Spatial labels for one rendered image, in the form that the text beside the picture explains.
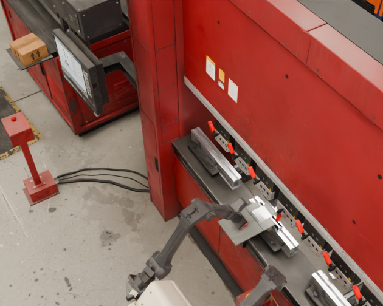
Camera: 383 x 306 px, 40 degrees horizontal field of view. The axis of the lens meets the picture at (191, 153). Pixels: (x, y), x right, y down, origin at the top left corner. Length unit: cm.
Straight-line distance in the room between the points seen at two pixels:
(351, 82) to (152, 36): 131
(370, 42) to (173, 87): 150
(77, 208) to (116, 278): 73
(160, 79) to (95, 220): 155
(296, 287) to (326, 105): 118
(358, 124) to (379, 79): 21
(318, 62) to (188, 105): 150
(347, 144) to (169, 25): 127
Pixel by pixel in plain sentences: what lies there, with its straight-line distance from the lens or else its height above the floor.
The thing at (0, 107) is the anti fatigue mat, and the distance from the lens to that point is 533.
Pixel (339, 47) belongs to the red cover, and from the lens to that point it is 196.
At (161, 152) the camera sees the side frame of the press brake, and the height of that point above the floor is 82.
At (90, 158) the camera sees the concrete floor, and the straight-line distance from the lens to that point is 466.
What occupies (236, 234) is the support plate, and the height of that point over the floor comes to 100.
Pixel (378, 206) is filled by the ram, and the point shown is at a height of 182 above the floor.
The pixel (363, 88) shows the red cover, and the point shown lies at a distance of 188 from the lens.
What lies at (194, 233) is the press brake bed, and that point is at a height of 5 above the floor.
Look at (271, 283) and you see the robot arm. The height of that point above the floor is 146.
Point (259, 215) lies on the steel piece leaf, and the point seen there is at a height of 100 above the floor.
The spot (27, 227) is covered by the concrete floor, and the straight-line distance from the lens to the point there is 434.
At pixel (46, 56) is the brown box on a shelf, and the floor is 100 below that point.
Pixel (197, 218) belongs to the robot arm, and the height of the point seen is 157.
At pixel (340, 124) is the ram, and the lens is 207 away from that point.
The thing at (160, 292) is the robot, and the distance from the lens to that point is 231.
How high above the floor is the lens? 345
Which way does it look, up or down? 49 degrees down
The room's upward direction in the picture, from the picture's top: 1 degrees counter-clockwise
